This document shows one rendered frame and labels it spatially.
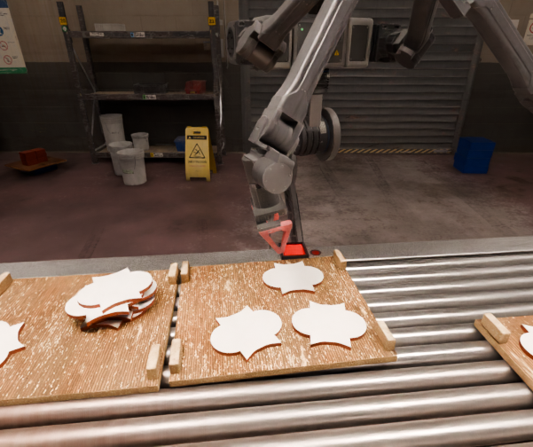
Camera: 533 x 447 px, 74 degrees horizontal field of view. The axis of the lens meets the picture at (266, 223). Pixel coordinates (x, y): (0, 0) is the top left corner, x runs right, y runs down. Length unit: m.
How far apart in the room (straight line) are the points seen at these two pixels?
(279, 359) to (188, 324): 0.20
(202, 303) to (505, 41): 0.91
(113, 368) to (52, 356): 0.12
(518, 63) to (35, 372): 1.21
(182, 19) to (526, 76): 4.70
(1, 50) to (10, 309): 5.62
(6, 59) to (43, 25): 0.75
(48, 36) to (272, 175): 5.55
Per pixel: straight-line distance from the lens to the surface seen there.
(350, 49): 1.38
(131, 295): 0.77
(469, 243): 1.22
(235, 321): 0.74
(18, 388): 0.76
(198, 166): 4.30
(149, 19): 5.52
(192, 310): 0.79
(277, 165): 0.63
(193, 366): 0.69
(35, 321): 0.89
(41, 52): 6.12
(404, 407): 0.69
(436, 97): 5.78
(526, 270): 1.16
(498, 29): 1.05
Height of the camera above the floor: 1.44
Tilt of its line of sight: 27 degrees down
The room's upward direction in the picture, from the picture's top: straight up
